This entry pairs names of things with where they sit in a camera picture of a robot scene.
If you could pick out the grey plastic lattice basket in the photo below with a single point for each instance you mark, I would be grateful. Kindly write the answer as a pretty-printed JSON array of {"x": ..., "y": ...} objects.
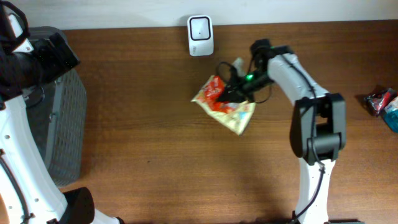
[{"x": 56, "y": 114}]

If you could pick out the black snack packet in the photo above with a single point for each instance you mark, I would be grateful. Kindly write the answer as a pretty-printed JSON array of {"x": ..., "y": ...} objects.
[{"x": 376, "y": 102}]

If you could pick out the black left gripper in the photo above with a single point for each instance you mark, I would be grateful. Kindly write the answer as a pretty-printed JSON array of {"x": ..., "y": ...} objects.
[{"x": 59, "y": 64}]

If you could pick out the yellow snack bag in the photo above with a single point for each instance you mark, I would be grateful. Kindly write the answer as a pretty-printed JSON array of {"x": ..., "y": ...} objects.
[{"x": 235, "y": 121}]

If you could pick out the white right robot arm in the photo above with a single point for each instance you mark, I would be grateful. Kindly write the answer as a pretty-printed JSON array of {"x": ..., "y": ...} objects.
[{"x": 318, "y": 125}]

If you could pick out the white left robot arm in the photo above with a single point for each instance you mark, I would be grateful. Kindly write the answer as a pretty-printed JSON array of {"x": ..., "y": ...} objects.
[{"x": 27, "y": 190}]

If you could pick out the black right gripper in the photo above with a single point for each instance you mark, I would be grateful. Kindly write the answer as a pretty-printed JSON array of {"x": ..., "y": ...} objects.
[{"x": 234, "y": 94}]

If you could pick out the red snack packet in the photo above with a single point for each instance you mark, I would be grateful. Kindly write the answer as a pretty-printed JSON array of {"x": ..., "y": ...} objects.
[{"x": 210, "y": 92}]

